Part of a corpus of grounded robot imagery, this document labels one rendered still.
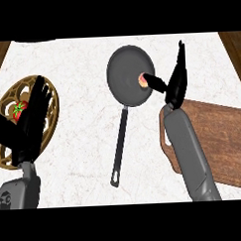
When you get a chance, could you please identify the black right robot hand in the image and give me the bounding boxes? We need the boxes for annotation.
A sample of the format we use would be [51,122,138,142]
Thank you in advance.
[141,40,189,110]

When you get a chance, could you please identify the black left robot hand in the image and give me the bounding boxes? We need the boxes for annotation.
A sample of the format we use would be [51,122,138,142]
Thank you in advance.
[0,74,56,169]

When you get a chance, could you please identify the pink frosted cupcake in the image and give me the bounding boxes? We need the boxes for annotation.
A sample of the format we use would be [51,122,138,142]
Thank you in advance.
[137,71,150,89]

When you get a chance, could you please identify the dark grey frying pan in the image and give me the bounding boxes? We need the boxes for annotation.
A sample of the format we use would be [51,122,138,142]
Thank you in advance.
[103,44,161,188]

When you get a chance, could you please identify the brown wooden cutting board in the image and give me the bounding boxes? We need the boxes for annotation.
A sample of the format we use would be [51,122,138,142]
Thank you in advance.
[158,95,241,195]

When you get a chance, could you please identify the golden wire basket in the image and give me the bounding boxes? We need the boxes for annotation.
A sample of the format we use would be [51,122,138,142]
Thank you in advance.
[0,73,63,172]

